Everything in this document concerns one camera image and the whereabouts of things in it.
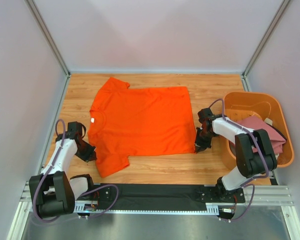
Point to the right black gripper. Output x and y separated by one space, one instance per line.
200 146

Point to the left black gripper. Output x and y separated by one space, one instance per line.
90 155

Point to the orange t shirt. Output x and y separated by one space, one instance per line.
135 122

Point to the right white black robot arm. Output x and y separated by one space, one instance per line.
254 154

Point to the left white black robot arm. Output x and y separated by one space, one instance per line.
52 193

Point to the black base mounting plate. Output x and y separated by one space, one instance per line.
161 197

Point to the orange plastic basket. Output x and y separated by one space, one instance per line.
241 105

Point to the pink t shirt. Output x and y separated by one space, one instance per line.
264 133

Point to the dark garment in basket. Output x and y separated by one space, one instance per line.
280 131

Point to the right aluminium corner post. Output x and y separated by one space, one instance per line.
266 36

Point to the aluminium corner post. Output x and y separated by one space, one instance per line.
47 35
266 36

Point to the aluminium rail frame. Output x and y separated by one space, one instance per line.
259 195

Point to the left aluminium corner post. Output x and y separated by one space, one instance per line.
47 35

